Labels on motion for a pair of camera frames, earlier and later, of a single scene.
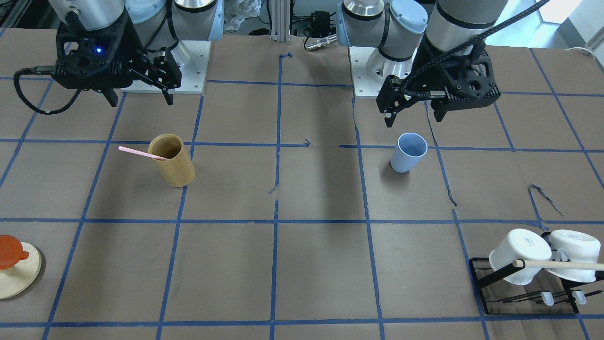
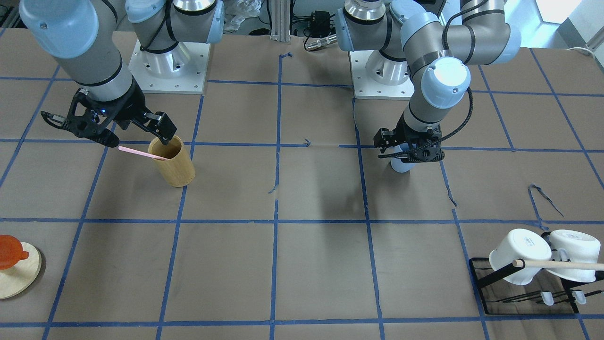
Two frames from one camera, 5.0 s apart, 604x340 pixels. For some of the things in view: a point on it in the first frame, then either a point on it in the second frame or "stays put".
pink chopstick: (141, 153) stays put
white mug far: (574, 246) stays put
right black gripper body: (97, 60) to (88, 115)
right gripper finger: (111, 96) to (105, 137)
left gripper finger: (391, 97) to (384, 138)
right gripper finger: (163, 72) to (158, 124)
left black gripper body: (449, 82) to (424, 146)
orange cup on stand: (11, 251) stays put
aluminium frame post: (280, 20) stays put
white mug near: (520, 244) stays put
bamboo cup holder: (178, 171) stays put
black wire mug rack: (548, 293) stays put
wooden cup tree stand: (15, 279) stays put
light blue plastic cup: (410, 148) stays put
